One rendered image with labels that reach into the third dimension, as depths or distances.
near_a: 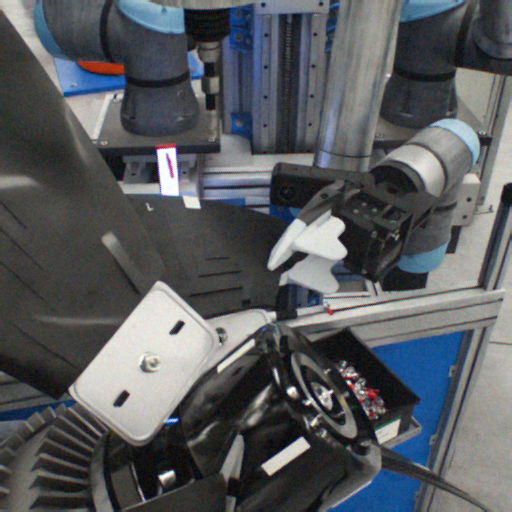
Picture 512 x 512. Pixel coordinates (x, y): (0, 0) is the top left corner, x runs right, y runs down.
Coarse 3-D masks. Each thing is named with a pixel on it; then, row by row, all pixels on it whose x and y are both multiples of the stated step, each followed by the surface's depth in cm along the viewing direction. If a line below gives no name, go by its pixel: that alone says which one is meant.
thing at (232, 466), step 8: (240, 440) 34; (232, 448) 33; (240, 448) 33; (232, 456) 32; (240, 456) 35; (224, 464) 31; (232, 464) 32; (240, 464) 35; (224, 472) 30; (232, 472) 33; (232, 504) 36
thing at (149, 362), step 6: (144, 354) 39; (150, 354) 38; (156, 354) 38; (144, 360) 38; (150, 360) 39; (156, 360) 39; (144, 366) 38; (150, 366) 38; (156, 366) 38; (150, 372) 39
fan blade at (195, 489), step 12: (204, 480) 26; (216, 480) 28; (180, 492) 23; (192, 492) 25; (204, 492) 26; (216, 492) 27; (144, 504) 21; (156, 504) 21; (168, 504) 22; (180, 504) 23; (192, 504) 24; (204, 504) 26; (216, 504) 27
